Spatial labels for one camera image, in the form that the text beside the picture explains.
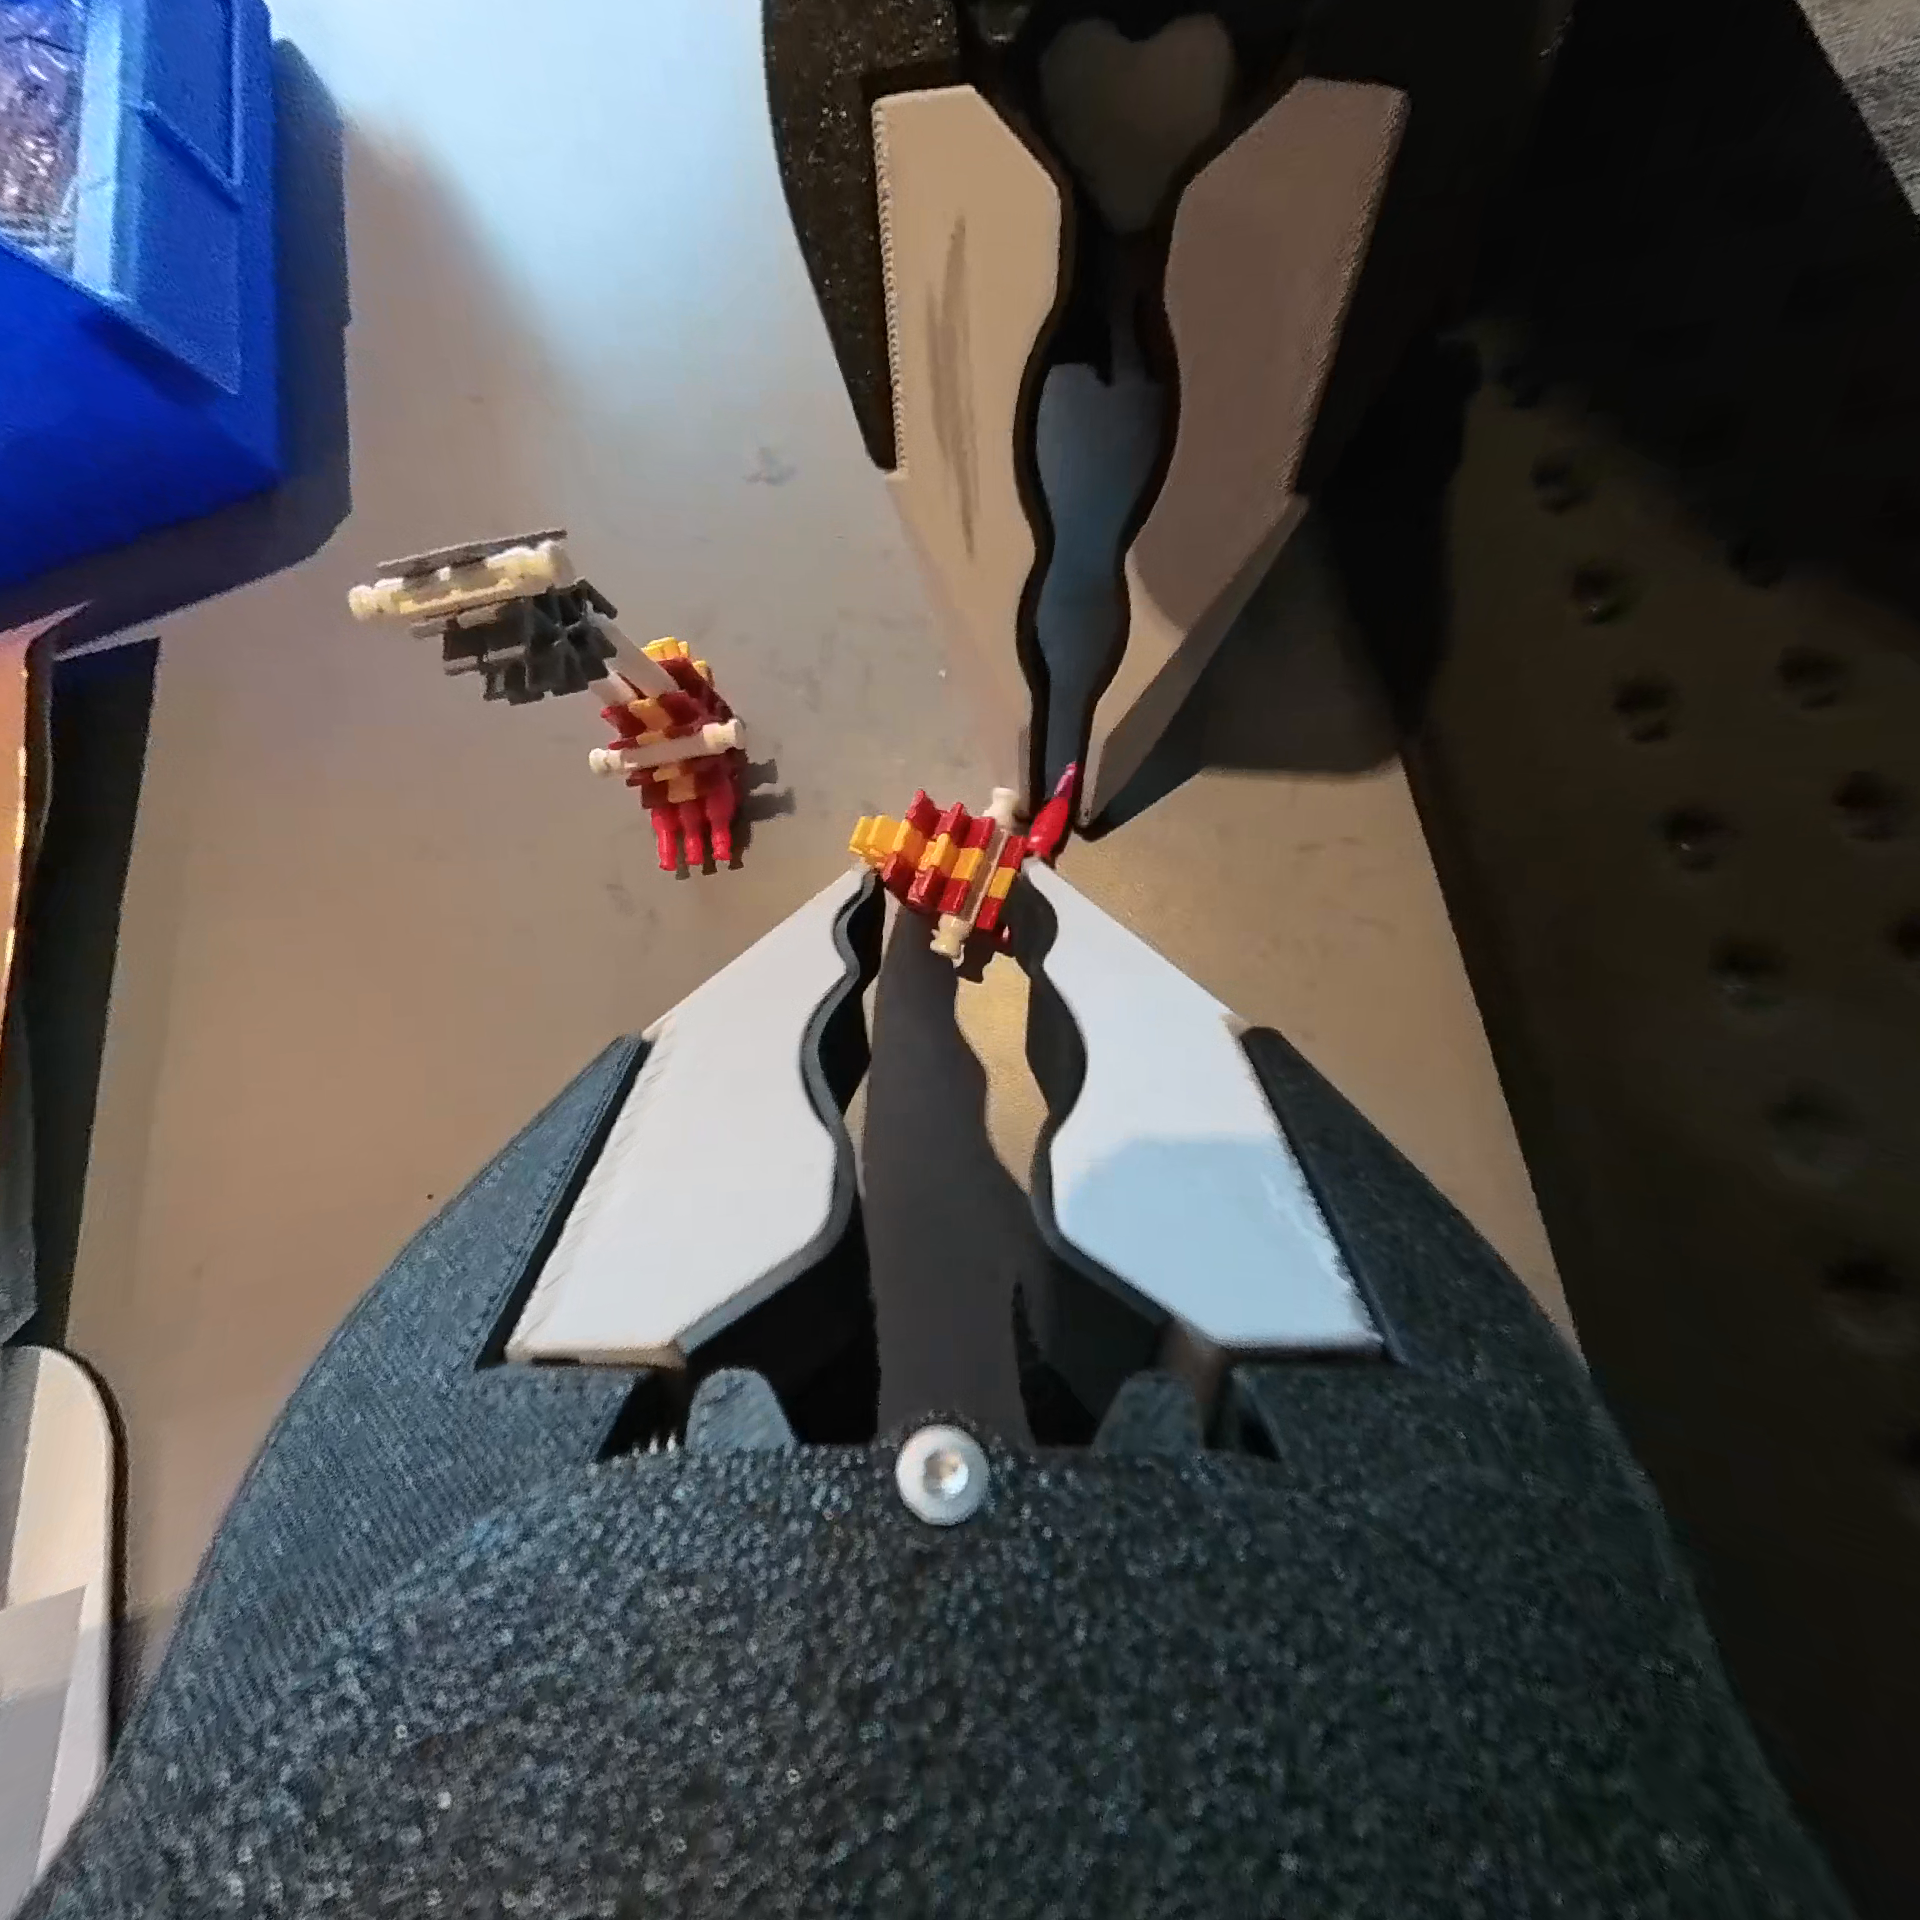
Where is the short white toy rod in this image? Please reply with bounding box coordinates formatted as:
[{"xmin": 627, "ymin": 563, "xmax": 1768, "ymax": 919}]
[{"xmin": 928, "ymin": 786, "xmax": 1024, "ymax": 962}]

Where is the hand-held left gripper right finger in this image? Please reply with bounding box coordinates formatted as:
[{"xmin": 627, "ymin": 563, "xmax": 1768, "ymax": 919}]
[{"xmin": 1020, "ymin": 866, "xmax": 1384, "ymax": 1367}]

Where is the black perforated tray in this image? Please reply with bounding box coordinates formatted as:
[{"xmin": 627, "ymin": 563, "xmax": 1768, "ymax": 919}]
[{"xmin": 1395, "ymin": 0, "xmax": 1920, "ymax": 1892}]

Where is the small red toy assembly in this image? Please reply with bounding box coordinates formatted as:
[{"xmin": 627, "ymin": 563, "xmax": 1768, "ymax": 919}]
[{"xmin": 587, "ymin": 636, "xmax": 750, "ymax": 879}]

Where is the white document stand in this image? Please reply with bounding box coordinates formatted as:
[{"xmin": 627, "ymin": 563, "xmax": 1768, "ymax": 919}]
[{"xmin": 0, "ymin": 1345, "xmax": 123, "ymax": 1869}]

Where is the shiny plastic bag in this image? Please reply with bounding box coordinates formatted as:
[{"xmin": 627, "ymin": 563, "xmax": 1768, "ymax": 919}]
[{"xmin": 0, "ymin": 608, "xmax": 69, "ymax": 976}]

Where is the small blue plastic bin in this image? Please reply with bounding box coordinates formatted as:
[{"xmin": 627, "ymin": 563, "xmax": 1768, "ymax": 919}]
[{"xmin": 0, "ymin": 0, "xmax": 286, "ymax": 596}]

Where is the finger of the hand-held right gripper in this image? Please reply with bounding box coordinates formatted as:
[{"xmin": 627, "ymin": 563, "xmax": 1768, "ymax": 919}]
[
  {"xmin": 871, "ymin": 88, "xmax": 1085, "ymax": 817},
  {"xmin": 1076, "ymin": 75, "xmax": 1413, "ymax": 840}
]

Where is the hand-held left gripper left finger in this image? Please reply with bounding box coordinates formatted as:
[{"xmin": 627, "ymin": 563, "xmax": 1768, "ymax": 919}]
[{"xmin": 504, "ymin": 866, "xmax": 887, "ymax": 1369}]

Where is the clear bag of small parts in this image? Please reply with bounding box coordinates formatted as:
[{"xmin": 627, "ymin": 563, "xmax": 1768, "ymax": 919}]
[{"xmin": 0, "ymin": 0, "xmax": 122, "ymax": 282}]

